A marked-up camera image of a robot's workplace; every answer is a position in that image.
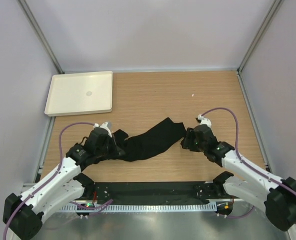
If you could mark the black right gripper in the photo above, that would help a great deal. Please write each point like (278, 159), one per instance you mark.
(186, 143)

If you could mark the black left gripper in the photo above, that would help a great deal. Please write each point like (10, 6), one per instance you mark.
(117, 151)

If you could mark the black tank top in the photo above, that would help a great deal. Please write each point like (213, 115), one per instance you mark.
(144, 146)

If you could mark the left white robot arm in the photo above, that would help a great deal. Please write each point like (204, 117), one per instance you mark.
(24, 214)

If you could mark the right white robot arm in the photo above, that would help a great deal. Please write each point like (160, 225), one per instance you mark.
(273, 195)

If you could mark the white plastic tray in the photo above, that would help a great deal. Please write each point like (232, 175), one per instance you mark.
(80, 94)

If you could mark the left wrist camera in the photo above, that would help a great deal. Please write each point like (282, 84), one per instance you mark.
(106, 125)

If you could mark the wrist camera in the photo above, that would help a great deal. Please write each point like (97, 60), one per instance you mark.
(201, 120)
(106, 125)

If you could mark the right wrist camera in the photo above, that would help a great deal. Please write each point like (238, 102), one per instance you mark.
(201, 120)

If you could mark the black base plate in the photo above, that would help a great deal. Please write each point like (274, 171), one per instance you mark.
(156, 193)

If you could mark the slotted cable duct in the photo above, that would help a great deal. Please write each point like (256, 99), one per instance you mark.
(210, 207)

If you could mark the aluminium rail front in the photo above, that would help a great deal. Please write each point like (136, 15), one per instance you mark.
(27, 186)

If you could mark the left aluminium frame post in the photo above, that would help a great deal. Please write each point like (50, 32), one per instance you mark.
(40, 35)

